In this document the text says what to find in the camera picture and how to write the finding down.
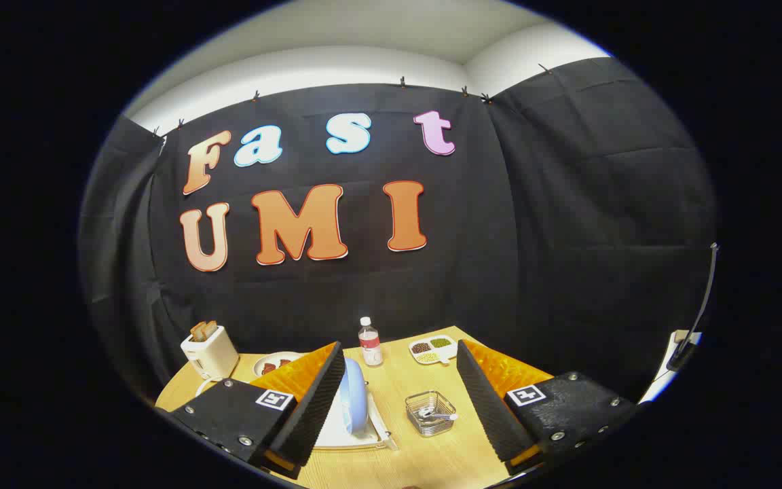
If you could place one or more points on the clear plastic water bottle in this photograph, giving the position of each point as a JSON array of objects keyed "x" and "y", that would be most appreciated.
[{"x": 370, "y": 346}]

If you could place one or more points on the blue plate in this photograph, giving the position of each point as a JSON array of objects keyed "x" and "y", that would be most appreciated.
[{"x": 354, "y": 397}]

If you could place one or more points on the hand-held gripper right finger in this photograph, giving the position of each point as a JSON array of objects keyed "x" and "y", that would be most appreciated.
[{"x": 482, "y": 401}]

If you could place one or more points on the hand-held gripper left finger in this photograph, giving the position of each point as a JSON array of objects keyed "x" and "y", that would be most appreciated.
[{"x": 320, "y": 401}]

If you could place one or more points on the brown toast slice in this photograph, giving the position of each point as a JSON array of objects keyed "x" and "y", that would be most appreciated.
[
  {"x": 209, "y": 329},
  {"x": 197, "y": 333}
]

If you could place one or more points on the white toaster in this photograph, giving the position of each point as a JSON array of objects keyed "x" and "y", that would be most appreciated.
[{"x": 211, "y": 356}]

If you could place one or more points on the white divided bean dish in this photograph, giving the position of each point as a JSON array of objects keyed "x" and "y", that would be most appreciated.
[{"x": 432, "y": 350}]

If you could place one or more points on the small white plate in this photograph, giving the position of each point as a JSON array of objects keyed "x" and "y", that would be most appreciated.
[{"x": 286, "y": 356}]

